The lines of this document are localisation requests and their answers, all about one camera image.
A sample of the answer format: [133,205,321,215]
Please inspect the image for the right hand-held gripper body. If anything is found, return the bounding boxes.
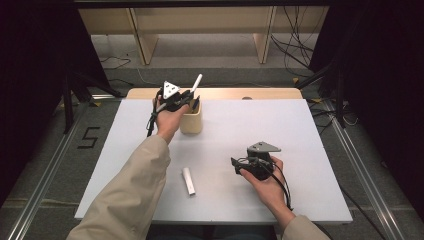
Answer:
[237,141,282,182]

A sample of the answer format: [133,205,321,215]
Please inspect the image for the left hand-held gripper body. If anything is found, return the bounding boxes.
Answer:
[153,80,188,113]

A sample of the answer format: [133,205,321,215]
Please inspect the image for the slim white pen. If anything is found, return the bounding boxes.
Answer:
[189,73,204,96]

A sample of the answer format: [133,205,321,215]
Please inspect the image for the wooden pen holder cup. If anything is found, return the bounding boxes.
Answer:
[179,98,204,135]

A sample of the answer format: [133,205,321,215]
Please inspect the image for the white glue stick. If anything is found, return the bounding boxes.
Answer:
[181,166,197,196]

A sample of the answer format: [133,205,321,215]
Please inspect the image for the person's left hand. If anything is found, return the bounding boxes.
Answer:
[152,96,192,145]

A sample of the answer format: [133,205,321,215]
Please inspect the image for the person's right hand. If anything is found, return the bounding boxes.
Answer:
[239,156,296,223]

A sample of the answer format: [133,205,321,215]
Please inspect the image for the white board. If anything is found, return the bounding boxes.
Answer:
[74,98,354,224]

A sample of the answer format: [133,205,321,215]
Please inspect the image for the person's lap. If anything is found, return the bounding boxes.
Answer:
[146,224,278,240]

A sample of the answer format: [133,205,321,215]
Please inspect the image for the light wooden desk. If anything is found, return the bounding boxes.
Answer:
[78,6,330,66]

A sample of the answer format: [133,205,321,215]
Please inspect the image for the black metal stand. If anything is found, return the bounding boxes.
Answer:
[294,63,348,129]

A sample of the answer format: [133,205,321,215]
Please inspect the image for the black tripod stand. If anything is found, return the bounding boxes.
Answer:
[61,66,124,134]

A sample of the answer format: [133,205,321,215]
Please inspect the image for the black curtain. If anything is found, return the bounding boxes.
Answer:
[0,0,111,208]
[308,0,424,221]

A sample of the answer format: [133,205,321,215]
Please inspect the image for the left hand-held gripper cable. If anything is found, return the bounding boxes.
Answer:
[145,88,164,138]

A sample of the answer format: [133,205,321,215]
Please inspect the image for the hand-held gripper cable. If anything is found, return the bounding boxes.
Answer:
[145,88,164,138]
[238,156,294,212]

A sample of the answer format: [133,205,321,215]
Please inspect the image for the right hand-held gripper cable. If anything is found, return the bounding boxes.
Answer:
[238,156,294,212]

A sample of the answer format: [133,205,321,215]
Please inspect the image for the thin black floor cable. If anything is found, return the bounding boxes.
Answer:
[99,55,132,70]

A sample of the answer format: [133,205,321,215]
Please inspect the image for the aluminium floor rail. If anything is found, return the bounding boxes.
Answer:
[324,99,406,240]
[6,106,88,240]

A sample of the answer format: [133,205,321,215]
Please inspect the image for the long black floor cable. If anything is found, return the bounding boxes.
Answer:
[338,184,388,240]

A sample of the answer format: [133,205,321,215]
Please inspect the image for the tangle of black cables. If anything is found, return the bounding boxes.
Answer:
[269,5,329,79]

